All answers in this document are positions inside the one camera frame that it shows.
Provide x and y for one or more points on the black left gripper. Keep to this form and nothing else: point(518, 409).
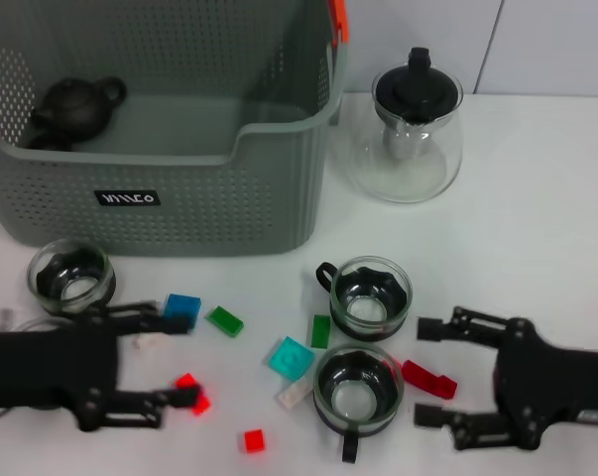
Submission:
point(45, 369)

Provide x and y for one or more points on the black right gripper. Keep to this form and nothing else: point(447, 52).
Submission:
point(566, 387)

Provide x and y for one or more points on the white toy brick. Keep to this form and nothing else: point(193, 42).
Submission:
point(147, 341)
point(293, 394)

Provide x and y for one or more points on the glass teacup black sleeve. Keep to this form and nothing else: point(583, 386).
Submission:
point(328, 392)
point(348, 287)
point(45, 282)
point(40, 325)

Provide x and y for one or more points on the grey perforated plastic storage bin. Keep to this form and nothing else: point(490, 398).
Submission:
point(204, 208)

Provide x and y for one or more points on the dark red long brick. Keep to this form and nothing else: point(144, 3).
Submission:
point(427, 377)

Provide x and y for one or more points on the bright red toy brick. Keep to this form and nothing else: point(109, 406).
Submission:
point(185, 380)

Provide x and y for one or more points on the blue square toy plate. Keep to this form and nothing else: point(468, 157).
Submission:
point(184, 306)

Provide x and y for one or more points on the green toy brick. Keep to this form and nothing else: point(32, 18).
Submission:
point(225, 321)
point(321, 330)

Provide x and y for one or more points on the small red toy brick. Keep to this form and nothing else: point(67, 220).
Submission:
point(254, 440)

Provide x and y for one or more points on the teal square toy plate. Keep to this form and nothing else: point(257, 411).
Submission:
point(291, 358)

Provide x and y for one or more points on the clear glass teapot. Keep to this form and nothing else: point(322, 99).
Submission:
point(427, 168)

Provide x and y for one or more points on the dark clay teapot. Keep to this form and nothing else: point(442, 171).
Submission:
point(75, 106)

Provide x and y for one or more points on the black lid with steel strainer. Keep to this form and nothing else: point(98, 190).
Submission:
point(417, 89)

